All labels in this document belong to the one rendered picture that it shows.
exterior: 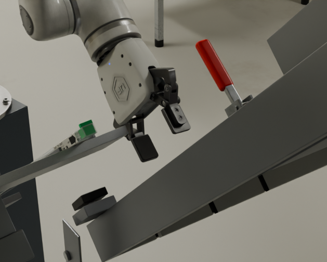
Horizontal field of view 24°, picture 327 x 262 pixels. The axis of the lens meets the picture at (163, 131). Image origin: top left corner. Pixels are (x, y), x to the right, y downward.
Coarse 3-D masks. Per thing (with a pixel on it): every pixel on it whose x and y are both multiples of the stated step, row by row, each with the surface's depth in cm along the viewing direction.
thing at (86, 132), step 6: (84, 126) 74; (90, 126) 75; (78, 132) 75; (84, 132) 74; (90, 132) 74; (96, 132) 75; (78, 138) 75; (84, 138) 75; (48, 150) 82; (54, 150) 81; (42, 156) 84; (0, 192) 99
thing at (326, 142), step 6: (324, 138) 72; (312, 144) 74; (318, 144) 74; (324, 144) 78; (306, 150) 75; (312, 150) 80; (318, 150) 84; (294, 156) 77; (300, 156) 81; (282, 162) 79; (288, 162) 81; (270, 168) 81
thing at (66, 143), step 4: (68, 136) 77; (72, 136) 76; (64, 140) 78; (68, 140) 77; (72, 140) 77; (76, 140) 76; (84, 140) 77; (60, 144) 79; (64, 144) 78; (68, 144) 78; (72, 144) 77; (76, 144) 77; (56, 148) 80; (64, 148) 79
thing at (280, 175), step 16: (304, 160) 134; (320, 160) 135; (256, 176) 129; (272, 176) 130; (288, 176) 132; (240, 192) 127; (256, 192) 128; (208, 208) 124; (224, 208) 125; (176, 224) 120; (144, 240) 117
